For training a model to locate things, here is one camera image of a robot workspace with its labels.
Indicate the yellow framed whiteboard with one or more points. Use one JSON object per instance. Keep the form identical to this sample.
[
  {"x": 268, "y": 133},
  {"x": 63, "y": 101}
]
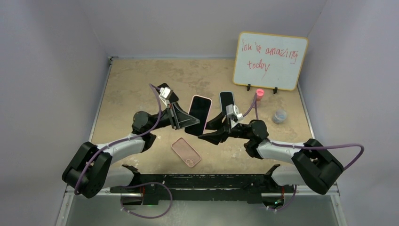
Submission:
[{"x": 269, "y": 60}]

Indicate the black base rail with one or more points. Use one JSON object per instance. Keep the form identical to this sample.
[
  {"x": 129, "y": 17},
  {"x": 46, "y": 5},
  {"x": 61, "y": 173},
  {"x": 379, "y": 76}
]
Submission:
[{"x": 252, "y": 188}]

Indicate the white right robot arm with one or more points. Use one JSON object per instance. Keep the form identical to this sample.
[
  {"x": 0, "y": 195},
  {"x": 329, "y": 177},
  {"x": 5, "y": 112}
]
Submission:
[{"x": 308, "y": 163}]

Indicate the pink capped bottle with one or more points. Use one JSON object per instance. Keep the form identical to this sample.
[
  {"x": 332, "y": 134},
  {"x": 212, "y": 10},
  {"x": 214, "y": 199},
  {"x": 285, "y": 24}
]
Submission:
[{"x": 259, "y": 93}]

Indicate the small clear jar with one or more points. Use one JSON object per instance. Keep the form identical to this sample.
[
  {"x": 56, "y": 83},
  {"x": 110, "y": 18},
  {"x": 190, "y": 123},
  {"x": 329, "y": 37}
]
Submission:
[{"x": 279, "y": 116}]

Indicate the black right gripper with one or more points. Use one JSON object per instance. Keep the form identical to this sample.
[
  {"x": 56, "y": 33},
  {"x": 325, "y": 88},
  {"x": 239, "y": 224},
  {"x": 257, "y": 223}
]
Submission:
[{"x": 216, "y": 124}]

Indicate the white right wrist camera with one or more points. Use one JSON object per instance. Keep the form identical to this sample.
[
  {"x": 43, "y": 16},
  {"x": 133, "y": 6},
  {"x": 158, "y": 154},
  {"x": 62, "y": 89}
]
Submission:
[{"x": 232, "y": 112}]

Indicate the pink phone case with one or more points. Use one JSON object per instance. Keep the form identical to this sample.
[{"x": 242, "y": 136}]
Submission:
[{"x": 186, "y": 152}]

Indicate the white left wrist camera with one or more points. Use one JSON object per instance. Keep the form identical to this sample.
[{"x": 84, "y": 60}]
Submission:
[{"x": 164, "y": 95}]

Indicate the black phone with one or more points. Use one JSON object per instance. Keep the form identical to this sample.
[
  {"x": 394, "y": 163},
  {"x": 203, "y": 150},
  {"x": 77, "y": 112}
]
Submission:
[{"x": 172, "y": 97}]

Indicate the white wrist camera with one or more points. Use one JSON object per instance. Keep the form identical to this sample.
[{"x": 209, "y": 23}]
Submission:
[
  {"x": 164, "y": 95},
  {"x": 232, "y": 112}
]

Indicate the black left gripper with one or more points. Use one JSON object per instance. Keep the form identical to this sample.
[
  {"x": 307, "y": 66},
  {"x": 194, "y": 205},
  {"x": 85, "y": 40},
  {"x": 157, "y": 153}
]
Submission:
[{"x": 178, "y": 118}]

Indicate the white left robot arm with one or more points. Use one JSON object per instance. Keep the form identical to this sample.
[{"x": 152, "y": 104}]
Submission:
[{"x": 88, "y": 171}]

